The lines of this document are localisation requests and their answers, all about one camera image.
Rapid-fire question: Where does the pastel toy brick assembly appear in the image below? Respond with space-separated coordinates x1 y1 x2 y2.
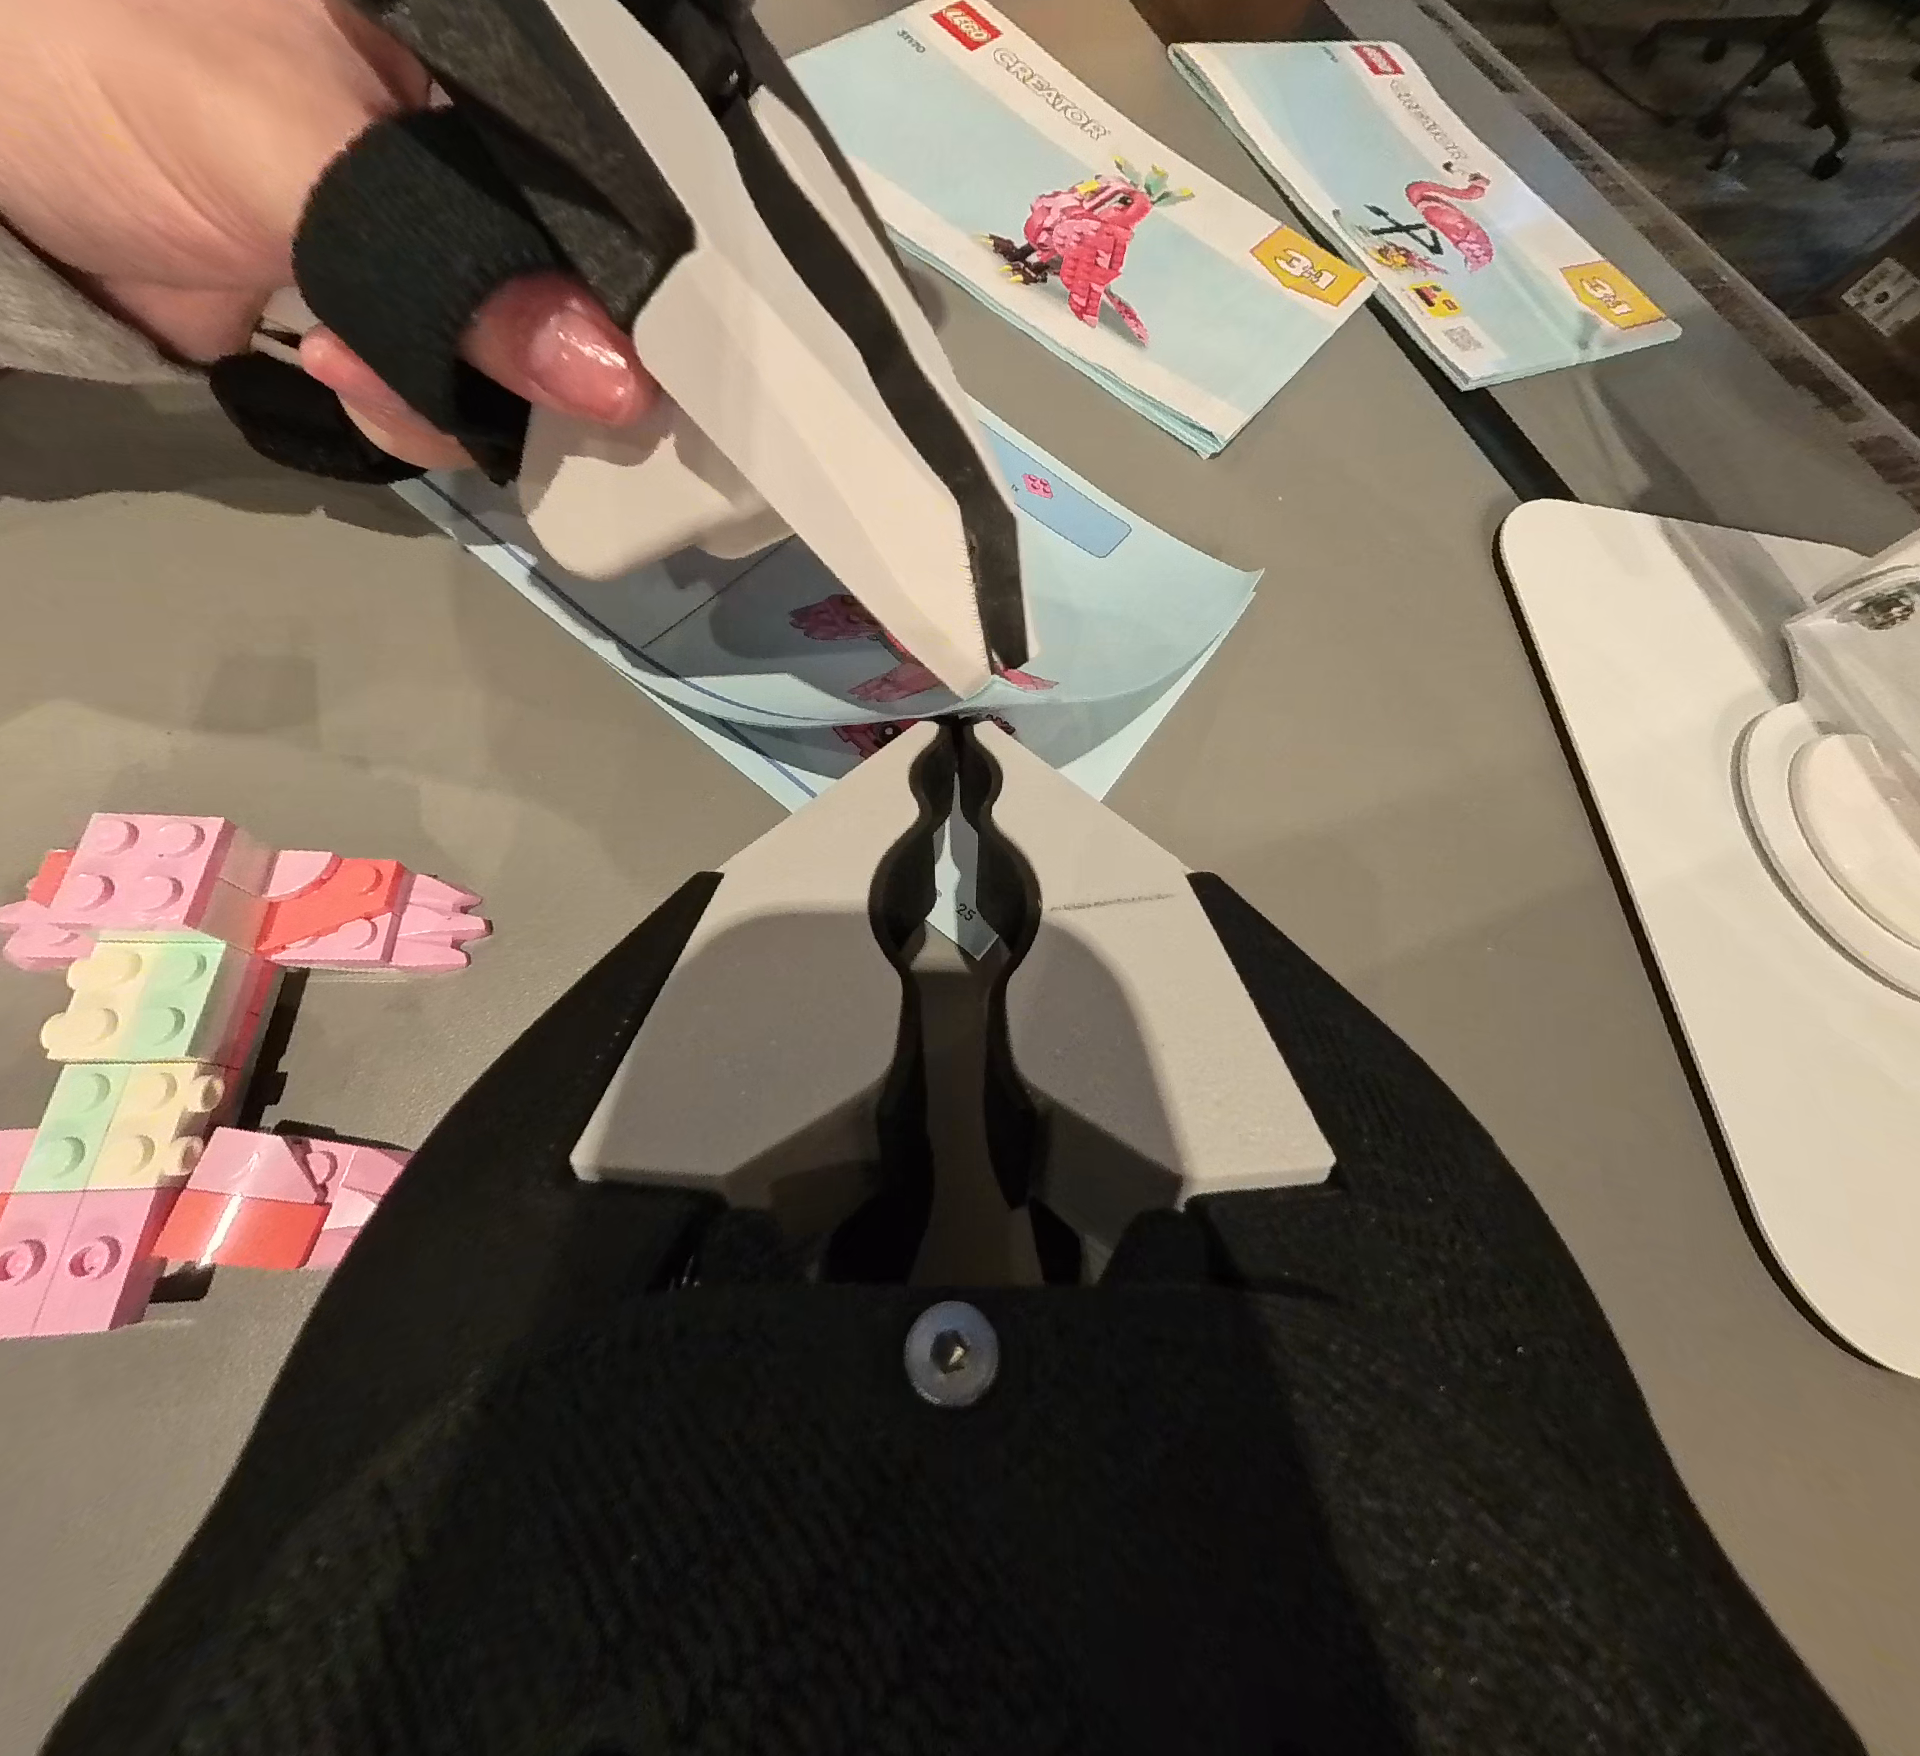
0 928 291 1342

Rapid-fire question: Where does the person's left hand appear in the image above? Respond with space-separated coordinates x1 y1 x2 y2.
0 0 665 476

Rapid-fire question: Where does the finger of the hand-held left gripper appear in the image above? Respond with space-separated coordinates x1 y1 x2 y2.
471 0 1005 705
733 31 1036 677

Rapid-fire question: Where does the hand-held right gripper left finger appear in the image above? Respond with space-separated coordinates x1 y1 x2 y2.
570 721 962 1278

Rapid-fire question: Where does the wooden book stand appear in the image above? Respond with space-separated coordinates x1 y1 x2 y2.
1501 496 1920 1384

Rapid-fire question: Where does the grey desk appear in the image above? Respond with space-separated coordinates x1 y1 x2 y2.
0 0 1920 1756

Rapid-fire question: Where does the closed light blue instruction booklet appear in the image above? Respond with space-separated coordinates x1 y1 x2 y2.
1167 38 1685 393
785 0 1380 457

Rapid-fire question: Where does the black office chair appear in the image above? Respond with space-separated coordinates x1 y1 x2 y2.
1515 0 1869 185

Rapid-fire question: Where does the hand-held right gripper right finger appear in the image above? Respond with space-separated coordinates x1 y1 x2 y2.
964 721 1337 1261

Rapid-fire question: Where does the small pink square brick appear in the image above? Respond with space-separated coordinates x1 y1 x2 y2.
44 810 240 934

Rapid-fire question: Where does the light blue instruction booklet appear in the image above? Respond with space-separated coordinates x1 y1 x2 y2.
393 406 1264 956
1167 38 1685 393
785 0 1380 457

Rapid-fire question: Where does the pink toy brick model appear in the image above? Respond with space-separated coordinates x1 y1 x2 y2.
0 810 494 1342

